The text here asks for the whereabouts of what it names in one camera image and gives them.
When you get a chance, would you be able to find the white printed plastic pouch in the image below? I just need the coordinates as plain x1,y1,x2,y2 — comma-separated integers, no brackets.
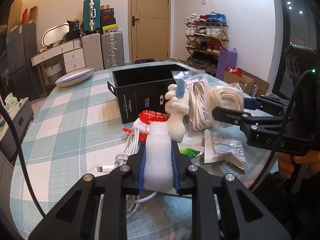
204,129,246,171

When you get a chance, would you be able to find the cream rope coil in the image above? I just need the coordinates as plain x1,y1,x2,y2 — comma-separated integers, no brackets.
209,84,245,128

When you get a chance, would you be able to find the bagged white rope bundle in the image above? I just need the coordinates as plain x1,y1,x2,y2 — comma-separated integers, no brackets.
171,69,216,138

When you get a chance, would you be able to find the green white medicine packet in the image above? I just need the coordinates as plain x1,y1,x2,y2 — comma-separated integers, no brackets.
178,143,204,160

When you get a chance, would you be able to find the white plush toy blue tag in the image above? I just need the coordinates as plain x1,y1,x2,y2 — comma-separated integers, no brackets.
164,79,189,142

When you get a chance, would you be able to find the white foam block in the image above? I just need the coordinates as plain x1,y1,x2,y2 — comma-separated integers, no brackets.
144,122,173,192

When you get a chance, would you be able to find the red snack packet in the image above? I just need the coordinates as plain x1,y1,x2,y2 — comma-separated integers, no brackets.
122,110,169,141

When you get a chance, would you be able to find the person's right hand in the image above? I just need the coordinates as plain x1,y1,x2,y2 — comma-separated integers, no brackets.
277,150,320,179

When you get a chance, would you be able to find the brown cardboard box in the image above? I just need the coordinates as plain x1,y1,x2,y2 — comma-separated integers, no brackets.
223,66,270,97

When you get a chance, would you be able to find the purple paper bag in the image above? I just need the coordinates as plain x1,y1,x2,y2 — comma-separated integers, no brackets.
215,47,238,80

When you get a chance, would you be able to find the wooden shoe rack with shoes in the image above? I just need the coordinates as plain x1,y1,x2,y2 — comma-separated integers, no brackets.
183,12,229,76

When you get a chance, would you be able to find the black open storage box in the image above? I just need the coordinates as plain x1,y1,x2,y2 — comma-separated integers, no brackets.
107,61,188,124

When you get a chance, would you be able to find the black floor bag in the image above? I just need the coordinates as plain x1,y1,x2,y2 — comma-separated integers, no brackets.
134,59,156,64

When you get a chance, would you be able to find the grey low cabinet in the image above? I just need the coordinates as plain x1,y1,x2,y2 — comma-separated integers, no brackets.
1,98,34,161

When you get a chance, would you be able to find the green tissue pack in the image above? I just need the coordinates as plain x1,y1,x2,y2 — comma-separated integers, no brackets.
5,93,18,110

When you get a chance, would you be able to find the white oval dish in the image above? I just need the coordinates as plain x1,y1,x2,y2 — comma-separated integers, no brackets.
55,68,95,88

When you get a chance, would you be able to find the woven laundry basket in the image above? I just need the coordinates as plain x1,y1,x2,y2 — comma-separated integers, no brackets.
44,62,64,85

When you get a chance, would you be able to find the wooden door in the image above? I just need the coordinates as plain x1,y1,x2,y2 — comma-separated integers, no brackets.
128,0,171,63

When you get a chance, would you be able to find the silver suitcase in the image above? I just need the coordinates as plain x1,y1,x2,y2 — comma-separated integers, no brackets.
101,31,125,69

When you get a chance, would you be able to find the white drawer desk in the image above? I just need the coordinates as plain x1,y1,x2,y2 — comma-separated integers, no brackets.
30,39,86,73

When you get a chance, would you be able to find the stack of shoe boxes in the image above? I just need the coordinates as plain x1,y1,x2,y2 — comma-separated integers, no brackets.
100,5,118,33

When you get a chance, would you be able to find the beige suitcase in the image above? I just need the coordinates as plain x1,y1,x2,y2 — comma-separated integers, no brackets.
82,33,104,72

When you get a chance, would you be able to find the oval mirror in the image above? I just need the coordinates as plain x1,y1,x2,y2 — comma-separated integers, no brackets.
41,23,69,47

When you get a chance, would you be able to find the dark grey refrigerator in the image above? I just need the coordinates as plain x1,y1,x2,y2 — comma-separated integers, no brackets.
7,23,43,101

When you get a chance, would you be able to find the black bag on desk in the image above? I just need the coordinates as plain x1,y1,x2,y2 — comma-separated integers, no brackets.
66,18,80,41

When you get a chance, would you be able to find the teal suitcase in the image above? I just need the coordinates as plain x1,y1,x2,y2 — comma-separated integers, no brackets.
83,0,101,34

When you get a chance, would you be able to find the black camera cable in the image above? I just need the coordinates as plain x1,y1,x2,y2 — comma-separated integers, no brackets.
0,102,47,218

